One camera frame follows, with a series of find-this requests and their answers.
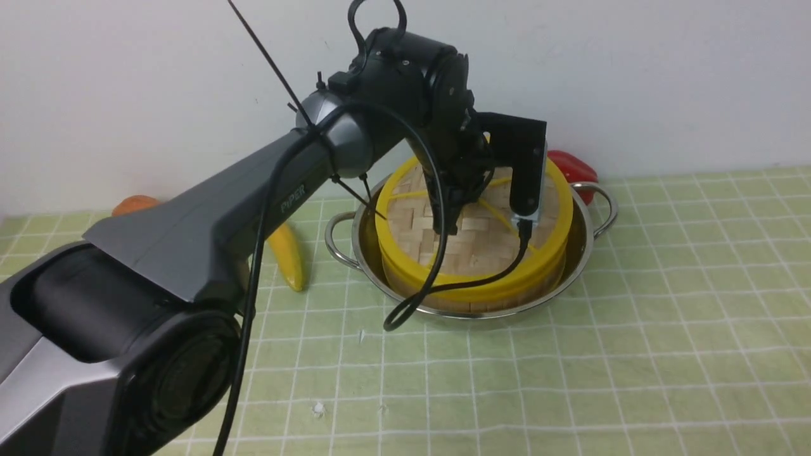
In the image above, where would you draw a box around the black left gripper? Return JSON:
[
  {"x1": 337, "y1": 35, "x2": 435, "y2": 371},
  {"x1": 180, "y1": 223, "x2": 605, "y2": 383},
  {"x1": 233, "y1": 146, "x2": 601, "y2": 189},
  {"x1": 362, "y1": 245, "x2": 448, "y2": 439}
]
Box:
[{"x1": 418, "y1": 108, "x2": 495, "y2": 236}]

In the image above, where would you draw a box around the woven bamboo steamer lid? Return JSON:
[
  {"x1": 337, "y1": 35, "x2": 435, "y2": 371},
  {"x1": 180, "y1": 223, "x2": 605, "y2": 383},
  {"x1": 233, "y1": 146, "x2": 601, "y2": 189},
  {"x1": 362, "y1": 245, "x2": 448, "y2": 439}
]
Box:
[{"x1": 374, "y1": 159, "x2": 574, "y2": 285}]

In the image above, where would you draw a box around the bamboo steamer basket yellow rim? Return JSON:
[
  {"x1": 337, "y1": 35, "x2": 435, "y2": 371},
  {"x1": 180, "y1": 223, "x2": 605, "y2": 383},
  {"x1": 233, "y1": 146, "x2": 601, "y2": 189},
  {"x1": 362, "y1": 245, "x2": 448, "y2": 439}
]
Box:
[{"x1": 383, "y1": 252, "x2": 566, "y2": 314}]

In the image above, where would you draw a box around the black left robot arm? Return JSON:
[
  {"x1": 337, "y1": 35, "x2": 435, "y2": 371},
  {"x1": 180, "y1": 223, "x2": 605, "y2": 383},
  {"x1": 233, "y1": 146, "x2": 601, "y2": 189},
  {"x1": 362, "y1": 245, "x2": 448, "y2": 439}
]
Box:
[{"x1": 2, "y1": 28, "x2": 476, "y2": 455}]

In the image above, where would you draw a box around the red bell pepper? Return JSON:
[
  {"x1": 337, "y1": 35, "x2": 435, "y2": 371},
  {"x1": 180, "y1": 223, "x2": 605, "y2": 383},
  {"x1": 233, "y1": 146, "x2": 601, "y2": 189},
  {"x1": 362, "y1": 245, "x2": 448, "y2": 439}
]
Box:
[{"x1": 547, "y1": 150, "x2": 599, "y2": 184}]

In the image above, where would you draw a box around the yellow banana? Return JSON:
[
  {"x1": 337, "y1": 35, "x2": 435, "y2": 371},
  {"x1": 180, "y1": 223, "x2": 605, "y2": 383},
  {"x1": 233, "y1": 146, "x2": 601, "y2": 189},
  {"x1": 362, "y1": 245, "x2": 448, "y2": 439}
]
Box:
[{"x1": 265, "y1": 223, "x2": 307, "y2": 292}]

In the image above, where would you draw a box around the green checkered tablecloth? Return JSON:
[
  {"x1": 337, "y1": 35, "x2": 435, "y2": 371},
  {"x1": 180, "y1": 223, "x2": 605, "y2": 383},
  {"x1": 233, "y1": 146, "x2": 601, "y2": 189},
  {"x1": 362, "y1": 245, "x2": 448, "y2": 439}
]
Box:
[{"x1": 0, "y1": 166, "x2": 811, "y2": 456}]

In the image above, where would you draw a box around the brown potato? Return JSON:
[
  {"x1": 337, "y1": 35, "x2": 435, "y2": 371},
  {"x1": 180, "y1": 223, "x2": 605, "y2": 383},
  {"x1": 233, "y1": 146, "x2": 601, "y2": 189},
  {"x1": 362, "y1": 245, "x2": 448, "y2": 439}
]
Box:
[{"x1": 111, "y1": 194, "x2": 160, "y2": 217}]

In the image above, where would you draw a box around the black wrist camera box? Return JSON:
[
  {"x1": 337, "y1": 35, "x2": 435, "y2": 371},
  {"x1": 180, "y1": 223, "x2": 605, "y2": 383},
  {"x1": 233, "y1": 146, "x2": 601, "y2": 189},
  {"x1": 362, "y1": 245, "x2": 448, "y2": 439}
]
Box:
[{"x1": 478, "y1": 112, "x2": 547, "y2": 226}]

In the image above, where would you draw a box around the stainless steel two-handled pot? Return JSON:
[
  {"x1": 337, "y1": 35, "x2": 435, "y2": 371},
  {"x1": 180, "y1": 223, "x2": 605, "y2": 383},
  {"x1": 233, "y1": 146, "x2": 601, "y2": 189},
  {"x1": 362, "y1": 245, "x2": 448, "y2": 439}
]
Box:
[{"x1": 322, "y1": 181, "x2": 619, "y2": 321}]

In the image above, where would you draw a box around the black camera cable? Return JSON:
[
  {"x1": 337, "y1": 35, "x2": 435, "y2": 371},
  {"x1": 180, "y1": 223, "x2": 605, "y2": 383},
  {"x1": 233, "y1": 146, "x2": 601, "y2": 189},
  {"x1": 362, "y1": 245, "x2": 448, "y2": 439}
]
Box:
[{"x1": 212, "y1": 0, "x2": 533, "y2": 456}]

